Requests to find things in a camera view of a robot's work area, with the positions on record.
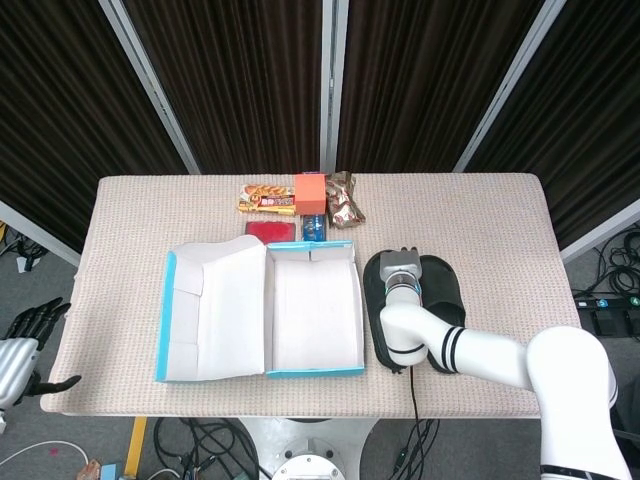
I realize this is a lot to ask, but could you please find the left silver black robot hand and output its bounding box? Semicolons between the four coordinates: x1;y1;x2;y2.
0;297;82;409

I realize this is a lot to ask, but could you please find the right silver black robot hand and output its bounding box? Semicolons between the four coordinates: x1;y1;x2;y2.
377;244;425;282

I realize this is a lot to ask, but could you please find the black rubber slipper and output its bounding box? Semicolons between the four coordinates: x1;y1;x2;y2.
417;254;469;375
361;249;410;376

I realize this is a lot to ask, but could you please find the orange cube box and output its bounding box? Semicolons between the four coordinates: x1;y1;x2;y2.
293;172;329;217

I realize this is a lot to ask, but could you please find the yellow snack packet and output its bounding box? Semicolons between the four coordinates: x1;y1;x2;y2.
236;183;297;217

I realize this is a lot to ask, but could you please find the light blue cardboard shoe box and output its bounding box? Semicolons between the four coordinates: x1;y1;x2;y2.
154;234;367;384

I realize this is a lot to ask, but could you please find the table with beige tablecloth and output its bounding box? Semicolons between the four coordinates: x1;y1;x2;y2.
40;173;602;419

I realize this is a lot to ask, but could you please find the brown foil snack bag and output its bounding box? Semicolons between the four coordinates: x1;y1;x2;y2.
324;170;368;231

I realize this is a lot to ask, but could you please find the small blue packet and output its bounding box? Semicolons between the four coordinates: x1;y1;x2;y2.
301;213;329;243

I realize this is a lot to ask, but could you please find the red flat case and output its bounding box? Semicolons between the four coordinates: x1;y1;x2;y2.
244;221;298;247

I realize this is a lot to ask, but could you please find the yellow floor tape strip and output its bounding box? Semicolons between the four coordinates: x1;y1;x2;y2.
123;417;149;477

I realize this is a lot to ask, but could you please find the dark brown pleated curtain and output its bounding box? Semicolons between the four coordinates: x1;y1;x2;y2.
0;0;189;254
122;0;324;175
464;0;640;250
335;0;547;174

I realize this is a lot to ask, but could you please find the black foot pedal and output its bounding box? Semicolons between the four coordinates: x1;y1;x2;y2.
591;308;640;343

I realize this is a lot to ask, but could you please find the white floor cable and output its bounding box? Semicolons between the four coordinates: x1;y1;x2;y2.
0;438;90;469

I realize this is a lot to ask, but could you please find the black cable bundle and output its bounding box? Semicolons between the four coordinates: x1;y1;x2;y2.
152;417;262;480
572;233;640;297
0;222;52;275

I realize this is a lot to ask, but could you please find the black hanging cable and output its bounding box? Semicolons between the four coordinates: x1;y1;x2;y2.
389;364;442;480

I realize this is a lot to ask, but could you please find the grey partition frame post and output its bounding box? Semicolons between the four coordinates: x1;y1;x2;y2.
559;197;640;265
0;199;82;267
319;0;350;174
98;0;202;175
452;0;569;174

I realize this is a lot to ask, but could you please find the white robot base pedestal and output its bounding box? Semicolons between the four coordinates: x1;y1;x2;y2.
234;417;382;480

